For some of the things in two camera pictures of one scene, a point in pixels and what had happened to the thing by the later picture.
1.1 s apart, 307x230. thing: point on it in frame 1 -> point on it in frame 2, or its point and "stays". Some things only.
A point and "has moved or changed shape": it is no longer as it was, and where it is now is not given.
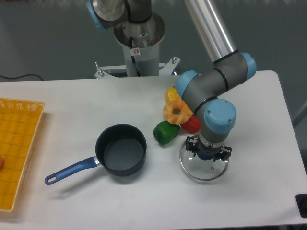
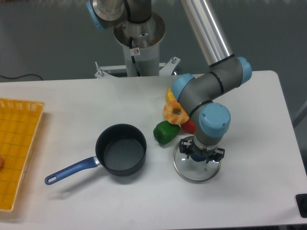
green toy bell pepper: x=164 y=132 stays
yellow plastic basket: x=19 y=120 stays
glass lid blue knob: x=202 y=169 has moved or changed shape
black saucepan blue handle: x=121 y=150 stays
